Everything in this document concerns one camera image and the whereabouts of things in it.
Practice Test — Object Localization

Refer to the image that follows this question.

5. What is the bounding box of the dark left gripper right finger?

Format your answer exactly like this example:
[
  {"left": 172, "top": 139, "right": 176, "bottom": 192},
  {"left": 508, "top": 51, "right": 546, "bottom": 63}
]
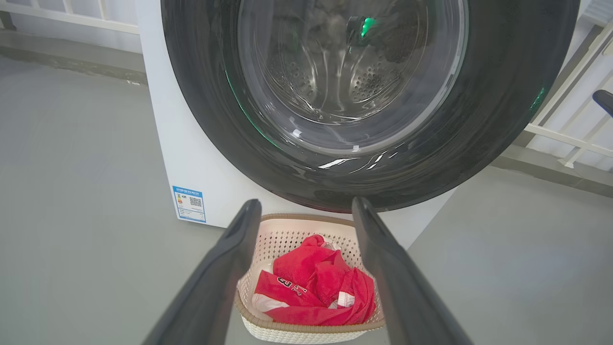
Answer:
[{"left": 352, "top": 196, "right": 475, "bottom": 345}]

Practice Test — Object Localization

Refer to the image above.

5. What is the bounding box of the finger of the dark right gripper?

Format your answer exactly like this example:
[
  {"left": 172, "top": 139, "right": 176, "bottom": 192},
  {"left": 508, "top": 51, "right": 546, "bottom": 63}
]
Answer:
[{"left": 592, "top": 89, "right": 613, "bottom": 118}]

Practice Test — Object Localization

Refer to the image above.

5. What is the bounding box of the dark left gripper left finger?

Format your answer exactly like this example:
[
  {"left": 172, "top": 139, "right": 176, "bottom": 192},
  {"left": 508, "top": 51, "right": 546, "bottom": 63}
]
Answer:
[{"left": 143, "top": 198, "right": 263, "bottom": 345}]

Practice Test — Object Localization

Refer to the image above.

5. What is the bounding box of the red and white garment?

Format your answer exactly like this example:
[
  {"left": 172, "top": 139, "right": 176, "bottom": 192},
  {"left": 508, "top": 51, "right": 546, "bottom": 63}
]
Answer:
[{"left": 252, "top": 233, "right": 377, "bottom": 327}]

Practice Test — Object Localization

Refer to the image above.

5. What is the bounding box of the black round glass washer door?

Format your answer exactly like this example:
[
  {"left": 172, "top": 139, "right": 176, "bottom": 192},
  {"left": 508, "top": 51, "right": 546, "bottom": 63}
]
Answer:
[{"left": 160, "top": 0, "right": 581, "bottom": 214}]

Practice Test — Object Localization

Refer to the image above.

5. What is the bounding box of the cream basket with brown rim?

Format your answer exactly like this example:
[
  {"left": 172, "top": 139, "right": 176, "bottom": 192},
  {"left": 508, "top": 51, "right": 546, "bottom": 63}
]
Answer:
[{"left": 234, "top": 213, "right": 386, "bottom": 345}]

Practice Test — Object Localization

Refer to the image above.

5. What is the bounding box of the white front-load washing machine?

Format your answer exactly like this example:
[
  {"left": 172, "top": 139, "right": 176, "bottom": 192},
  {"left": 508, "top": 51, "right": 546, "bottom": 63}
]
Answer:
[{"left": 134, "top": 0, "right": 456, "bottom": 250}]

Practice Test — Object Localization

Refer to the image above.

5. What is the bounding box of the white metal railing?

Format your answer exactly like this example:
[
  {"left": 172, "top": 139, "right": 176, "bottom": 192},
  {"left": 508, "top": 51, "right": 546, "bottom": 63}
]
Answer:
[
  {"left": 524, "top": 0, "right": 613, "bottom": 169},
  {"left": 0, "top": 0, "right": 140, "bottom": 35}
]

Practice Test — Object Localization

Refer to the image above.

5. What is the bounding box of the blue energy label sticker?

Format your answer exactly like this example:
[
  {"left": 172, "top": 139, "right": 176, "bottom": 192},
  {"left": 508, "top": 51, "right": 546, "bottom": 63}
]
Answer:
[{"left": 171, "top": 185, "right": 207, "bottom": 224}]

